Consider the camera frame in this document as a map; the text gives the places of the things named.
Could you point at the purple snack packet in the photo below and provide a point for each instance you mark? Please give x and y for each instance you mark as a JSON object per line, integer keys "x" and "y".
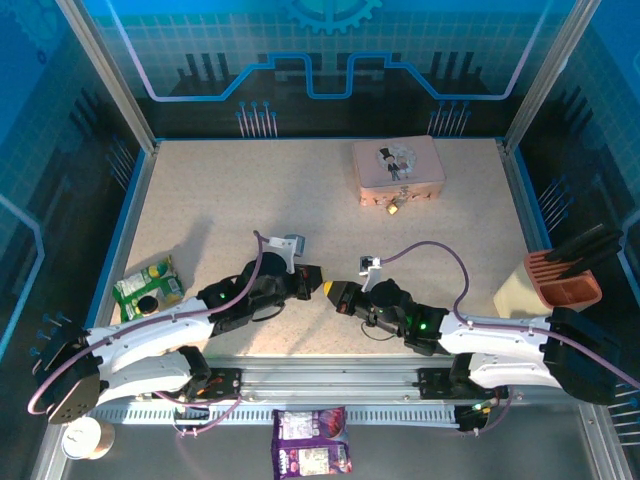
{"x": 310, "y": 440}

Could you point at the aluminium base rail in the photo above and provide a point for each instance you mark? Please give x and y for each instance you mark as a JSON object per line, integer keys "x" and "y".
{"x": 325, "y": 375}

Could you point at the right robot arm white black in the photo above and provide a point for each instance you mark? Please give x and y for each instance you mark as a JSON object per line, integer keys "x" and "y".
{"x": 510, "y": 372}

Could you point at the aluminium frame post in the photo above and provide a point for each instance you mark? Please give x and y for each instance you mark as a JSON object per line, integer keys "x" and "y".
{"x": 550, "y": 65}
{"x": 100, "y": 65}

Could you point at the terracotta and cream knife holder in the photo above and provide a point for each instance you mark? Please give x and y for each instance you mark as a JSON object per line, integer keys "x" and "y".
{"x": 570, "y": 292}

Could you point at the green snack packet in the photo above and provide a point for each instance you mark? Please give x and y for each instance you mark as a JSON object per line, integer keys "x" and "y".
{"x": 135, "y": 287}

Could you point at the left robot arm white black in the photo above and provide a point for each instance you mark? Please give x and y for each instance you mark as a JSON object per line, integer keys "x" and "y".
{"x": 150, "y": 345}

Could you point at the pink illustrated tin box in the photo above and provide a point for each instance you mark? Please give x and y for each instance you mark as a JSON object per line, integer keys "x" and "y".
{"x": 400, "y": 175}

